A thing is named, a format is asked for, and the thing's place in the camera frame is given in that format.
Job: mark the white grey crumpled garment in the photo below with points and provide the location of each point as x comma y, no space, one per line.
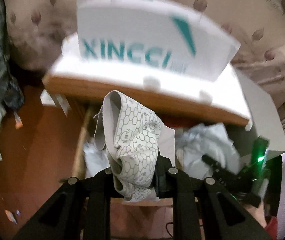
95,160

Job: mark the orange wrapper scrap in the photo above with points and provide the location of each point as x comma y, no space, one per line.
18,121

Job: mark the dark crumpled plastic bag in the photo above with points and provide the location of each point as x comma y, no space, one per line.
13,98

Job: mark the white XINCCI shoe box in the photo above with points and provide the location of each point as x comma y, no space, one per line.
156,33

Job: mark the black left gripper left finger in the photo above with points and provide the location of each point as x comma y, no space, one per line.
79,209

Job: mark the light grey underwear garment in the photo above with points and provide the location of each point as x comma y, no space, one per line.
213,140

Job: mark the beige leaf pattern curtain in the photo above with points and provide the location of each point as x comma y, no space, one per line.
36,29

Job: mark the wooden nightstand with white top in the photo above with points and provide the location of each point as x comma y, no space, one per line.
232,99

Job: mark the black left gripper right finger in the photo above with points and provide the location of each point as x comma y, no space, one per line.
203,209

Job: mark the small wrapper scrap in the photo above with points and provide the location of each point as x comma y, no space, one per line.
12,216

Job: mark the white hexagon pattern underwear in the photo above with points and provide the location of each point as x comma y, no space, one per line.
129,133

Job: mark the open wooden drawer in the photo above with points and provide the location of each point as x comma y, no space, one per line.
166,144

